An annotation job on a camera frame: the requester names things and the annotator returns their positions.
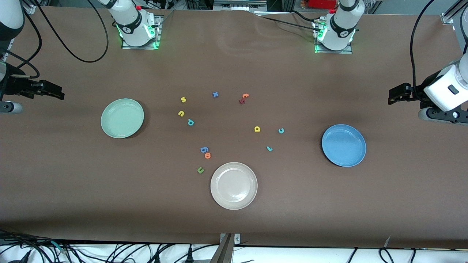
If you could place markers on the green plate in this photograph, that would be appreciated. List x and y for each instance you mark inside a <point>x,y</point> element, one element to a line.
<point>122,118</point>

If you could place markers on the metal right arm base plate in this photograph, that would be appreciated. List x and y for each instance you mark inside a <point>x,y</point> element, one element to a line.
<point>157,33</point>

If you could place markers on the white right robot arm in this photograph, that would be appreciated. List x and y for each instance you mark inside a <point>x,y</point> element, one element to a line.
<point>133,27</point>

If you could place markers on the beige plate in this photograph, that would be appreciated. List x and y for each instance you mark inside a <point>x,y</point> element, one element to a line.
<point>234,186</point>

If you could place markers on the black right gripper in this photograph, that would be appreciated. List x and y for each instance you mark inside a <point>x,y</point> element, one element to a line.
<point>14,85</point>

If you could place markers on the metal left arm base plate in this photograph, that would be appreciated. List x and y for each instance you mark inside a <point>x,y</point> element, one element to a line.
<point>347,52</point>

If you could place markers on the grey device box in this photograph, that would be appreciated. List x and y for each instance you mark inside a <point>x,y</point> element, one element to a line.
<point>239,4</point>

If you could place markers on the brown table mat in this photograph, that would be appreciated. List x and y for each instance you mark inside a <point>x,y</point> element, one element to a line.
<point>234,219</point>

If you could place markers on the black power plug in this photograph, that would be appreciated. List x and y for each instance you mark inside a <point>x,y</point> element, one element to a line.
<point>189,254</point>

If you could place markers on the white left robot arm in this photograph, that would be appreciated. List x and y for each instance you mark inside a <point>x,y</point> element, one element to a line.
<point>342,29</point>

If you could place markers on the red box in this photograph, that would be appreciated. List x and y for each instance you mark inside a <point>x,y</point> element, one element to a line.
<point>321,3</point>

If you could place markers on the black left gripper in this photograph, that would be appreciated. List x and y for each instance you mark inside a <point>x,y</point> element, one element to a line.
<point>427,83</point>

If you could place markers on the blue number six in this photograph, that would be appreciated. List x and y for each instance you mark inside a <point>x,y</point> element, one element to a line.
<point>204,149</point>

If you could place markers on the blue plate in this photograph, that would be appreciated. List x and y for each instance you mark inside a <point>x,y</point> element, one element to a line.
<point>343,146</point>

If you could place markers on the metal table bracket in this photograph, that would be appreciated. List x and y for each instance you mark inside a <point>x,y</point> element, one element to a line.
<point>226,248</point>

